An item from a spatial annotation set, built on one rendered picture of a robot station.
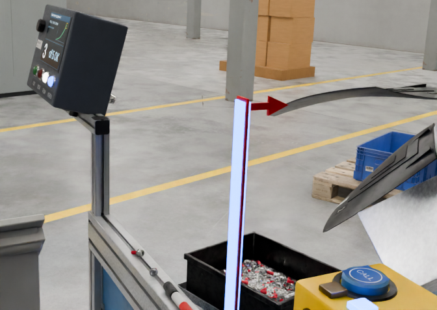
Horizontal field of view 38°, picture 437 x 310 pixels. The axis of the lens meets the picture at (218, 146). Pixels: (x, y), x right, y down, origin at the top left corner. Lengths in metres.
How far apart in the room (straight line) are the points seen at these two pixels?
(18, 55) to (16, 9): 0.49
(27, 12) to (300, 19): 3.84
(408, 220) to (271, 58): 8.29
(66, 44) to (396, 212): 0.69
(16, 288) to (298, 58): 8.71
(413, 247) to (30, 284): 0.54
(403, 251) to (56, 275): 2.26
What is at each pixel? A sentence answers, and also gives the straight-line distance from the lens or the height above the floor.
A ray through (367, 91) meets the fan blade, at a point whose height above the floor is 1.21.
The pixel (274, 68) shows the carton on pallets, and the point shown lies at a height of 0.14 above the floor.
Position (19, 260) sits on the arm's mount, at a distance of 0.55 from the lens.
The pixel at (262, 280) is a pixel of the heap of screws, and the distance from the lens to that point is 1.08.
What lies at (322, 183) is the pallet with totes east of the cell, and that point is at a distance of 4.04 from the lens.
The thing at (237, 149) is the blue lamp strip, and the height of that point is 1.13.
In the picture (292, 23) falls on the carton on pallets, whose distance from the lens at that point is 8.97.
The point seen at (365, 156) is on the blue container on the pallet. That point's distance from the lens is 4.00.
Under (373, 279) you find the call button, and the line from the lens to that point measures 0.56.
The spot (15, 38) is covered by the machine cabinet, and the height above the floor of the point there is 0.63.
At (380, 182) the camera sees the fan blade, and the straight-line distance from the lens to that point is 1.08.
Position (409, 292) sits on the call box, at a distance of 0.58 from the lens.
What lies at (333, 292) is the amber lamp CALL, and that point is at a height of 1.08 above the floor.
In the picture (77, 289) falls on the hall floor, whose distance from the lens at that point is 2.87.
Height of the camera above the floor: 1.32
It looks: 15 degrees down
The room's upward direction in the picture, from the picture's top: 3 degrees clockwise
